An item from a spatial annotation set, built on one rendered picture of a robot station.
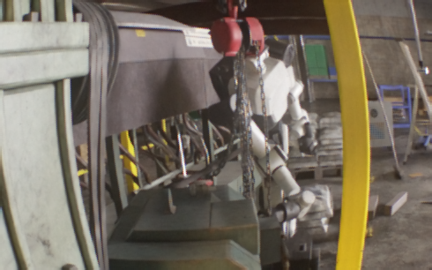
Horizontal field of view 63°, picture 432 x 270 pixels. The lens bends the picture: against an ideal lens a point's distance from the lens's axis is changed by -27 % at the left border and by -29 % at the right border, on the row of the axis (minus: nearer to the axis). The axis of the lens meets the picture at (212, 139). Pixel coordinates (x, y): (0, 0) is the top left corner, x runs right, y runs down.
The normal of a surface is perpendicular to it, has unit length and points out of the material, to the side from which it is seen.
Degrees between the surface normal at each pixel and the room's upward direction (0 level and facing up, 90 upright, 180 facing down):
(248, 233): 90
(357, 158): 90
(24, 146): 90
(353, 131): 90
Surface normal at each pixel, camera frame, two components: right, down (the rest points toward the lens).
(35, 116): 0.93, -0.04
